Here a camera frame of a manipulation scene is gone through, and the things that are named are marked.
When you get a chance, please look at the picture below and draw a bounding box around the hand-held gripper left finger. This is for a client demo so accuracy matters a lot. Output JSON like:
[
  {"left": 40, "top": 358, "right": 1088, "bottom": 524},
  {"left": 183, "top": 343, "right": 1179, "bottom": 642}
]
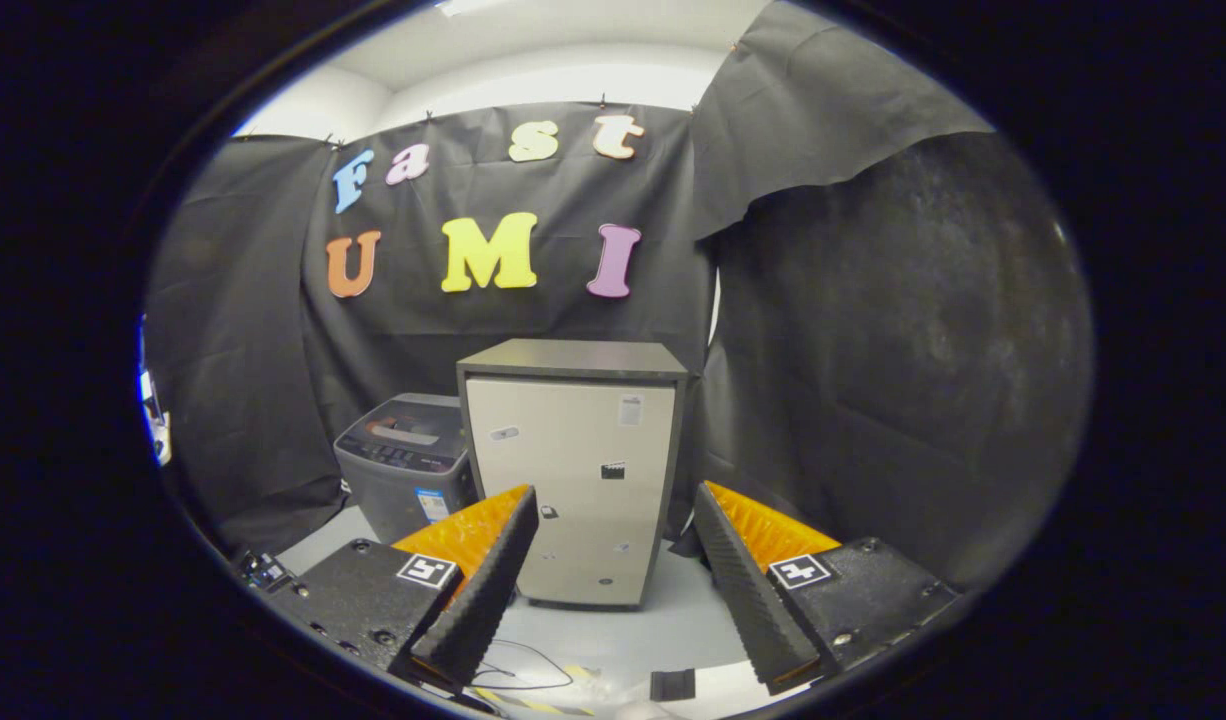
[{"left": 263, "top": 484, "right": 540, "bottom": 691}]

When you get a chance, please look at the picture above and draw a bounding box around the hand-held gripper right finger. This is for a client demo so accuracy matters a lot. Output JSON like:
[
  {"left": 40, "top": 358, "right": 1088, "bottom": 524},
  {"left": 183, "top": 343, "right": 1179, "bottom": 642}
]
[{"left": 693, "top": 480, "right": 962, "bottom": 698}]

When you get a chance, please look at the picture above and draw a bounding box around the grey washing machine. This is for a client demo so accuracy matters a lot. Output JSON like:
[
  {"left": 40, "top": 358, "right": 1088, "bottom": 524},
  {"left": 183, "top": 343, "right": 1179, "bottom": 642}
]
[{"left": 333, "top": 392, "right": 479, "bottom": 546}]

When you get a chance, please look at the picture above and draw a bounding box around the yellow black striped tape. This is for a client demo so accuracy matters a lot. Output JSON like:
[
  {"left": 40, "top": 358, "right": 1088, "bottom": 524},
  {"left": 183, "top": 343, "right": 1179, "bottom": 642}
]
[{"left": 471, "top": 686, "right": 599, "bottom": 717}]

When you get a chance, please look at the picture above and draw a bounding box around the beige cabinet with dark top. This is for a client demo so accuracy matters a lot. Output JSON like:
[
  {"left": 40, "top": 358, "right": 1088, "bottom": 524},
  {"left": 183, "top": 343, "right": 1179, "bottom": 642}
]
[{"left": 457, "top": 338, "right": 690, "bottom": 609}]

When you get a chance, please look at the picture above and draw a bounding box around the small black device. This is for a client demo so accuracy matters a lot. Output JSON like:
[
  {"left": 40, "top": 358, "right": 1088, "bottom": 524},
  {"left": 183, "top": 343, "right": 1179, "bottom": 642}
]
[{"left": 235, "top": 550, "right": 294, "bottom": 593}]

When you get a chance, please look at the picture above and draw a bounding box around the white and blue object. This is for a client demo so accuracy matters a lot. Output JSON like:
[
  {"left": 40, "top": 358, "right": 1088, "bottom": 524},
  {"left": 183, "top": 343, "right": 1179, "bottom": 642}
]
[{"left": 138, "top": 320, "right": 172, "bottom": 469}]

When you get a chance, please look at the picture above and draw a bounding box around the thin black cable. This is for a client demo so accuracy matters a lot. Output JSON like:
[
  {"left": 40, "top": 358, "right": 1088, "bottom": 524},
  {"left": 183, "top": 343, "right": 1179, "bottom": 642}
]
[{"left": 468, "top": 640, "right": 574, "bottom": 693}]

